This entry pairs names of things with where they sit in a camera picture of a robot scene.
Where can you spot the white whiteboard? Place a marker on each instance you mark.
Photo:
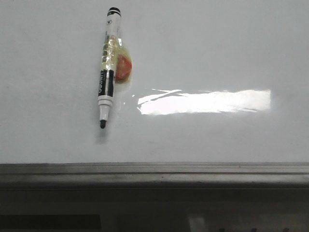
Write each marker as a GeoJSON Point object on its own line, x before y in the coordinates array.
{"type": "Point", "coordinates": [212, 81]}

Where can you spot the grey aluminium whiteboard frame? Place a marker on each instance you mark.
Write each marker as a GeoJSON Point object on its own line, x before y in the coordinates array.
{"type": "Point", "coordinates": [151, 175]}

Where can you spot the black white whiteboard marker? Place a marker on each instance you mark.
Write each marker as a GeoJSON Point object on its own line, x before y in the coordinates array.
{"type": "Point", "coordinates": [109, 61]}

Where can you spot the red magnet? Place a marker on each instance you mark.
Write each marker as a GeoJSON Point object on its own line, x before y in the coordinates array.
{"type": "Point", "coordinates": [124, 65]}

